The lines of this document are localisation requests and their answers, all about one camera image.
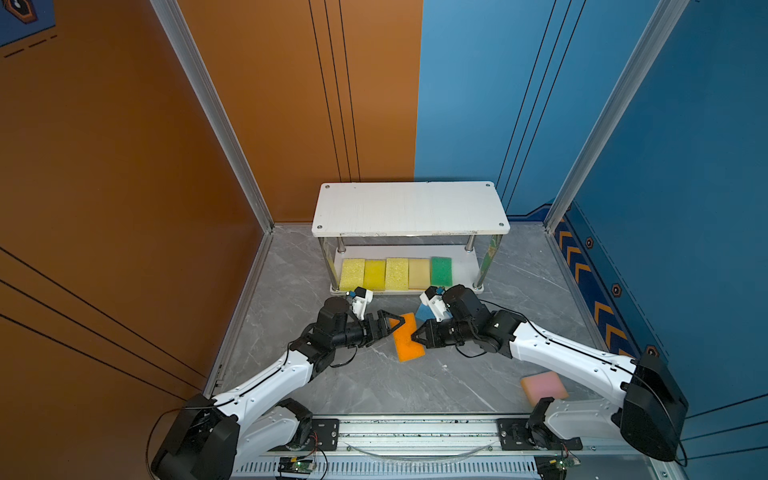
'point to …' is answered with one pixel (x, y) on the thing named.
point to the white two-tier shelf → (462, 220)
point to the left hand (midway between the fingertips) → (398, 324)
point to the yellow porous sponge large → (352, 275)
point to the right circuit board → (554, 467)
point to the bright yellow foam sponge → (374, 274)
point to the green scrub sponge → (441, 272)
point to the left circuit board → (292, 464)
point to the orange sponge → (408, 347)
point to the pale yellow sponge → (419, 273)
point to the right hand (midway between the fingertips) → (410, 339)
